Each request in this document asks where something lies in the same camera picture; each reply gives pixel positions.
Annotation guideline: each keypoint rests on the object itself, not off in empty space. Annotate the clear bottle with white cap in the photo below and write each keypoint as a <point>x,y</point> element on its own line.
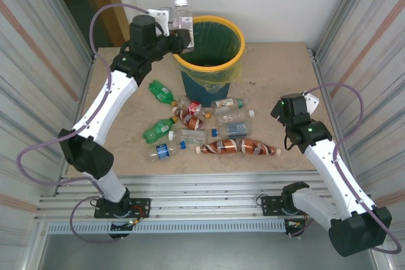
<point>183,17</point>

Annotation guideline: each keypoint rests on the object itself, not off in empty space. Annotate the brown label plastic bottle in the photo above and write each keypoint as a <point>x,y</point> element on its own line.
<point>189,120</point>
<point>218,146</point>
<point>256,147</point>

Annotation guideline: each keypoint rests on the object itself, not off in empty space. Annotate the clear unlabelled bottle white cap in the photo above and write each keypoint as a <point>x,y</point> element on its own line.
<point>232,116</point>

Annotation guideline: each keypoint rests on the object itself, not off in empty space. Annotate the clear bottle with blue cap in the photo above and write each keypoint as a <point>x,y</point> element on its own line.
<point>235,128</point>

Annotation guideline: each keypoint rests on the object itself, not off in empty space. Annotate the clear bottle with green band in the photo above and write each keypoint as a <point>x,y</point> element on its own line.
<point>226,103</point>

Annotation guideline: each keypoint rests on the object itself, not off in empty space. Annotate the green plastic soda bottle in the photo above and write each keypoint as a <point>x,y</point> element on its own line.
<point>159,90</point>
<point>155,131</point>

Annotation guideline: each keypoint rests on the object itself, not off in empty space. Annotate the clear square bottle white cap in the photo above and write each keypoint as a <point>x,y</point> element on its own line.
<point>191,137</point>

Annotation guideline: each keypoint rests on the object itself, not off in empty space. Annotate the blue label bottle blue cap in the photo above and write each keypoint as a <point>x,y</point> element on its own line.
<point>163,151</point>

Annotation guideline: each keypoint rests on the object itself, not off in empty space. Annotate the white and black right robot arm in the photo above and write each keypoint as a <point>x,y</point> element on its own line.
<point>335,175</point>

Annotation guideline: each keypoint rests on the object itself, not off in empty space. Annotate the yellow plastic bin liner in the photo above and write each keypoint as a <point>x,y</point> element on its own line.
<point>221,75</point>

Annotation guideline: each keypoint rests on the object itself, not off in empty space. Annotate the teal bin with yellow rim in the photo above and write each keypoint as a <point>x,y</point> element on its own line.
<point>196,93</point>

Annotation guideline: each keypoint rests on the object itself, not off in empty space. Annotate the clear bottle with red label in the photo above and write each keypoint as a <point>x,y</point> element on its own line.
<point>193,107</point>

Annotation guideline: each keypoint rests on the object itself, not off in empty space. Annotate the aluminium side rail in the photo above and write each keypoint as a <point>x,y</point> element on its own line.
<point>332,118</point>
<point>83,93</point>

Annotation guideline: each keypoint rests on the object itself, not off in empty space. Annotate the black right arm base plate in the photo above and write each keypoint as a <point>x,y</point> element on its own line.
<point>272,205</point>

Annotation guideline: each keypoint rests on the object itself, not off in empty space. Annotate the aluminium frame rails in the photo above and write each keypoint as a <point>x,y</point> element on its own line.
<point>205,184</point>

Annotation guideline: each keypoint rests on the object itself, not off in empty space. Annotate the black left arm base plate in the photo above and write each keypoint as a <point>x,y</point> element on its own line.
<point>140,206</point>

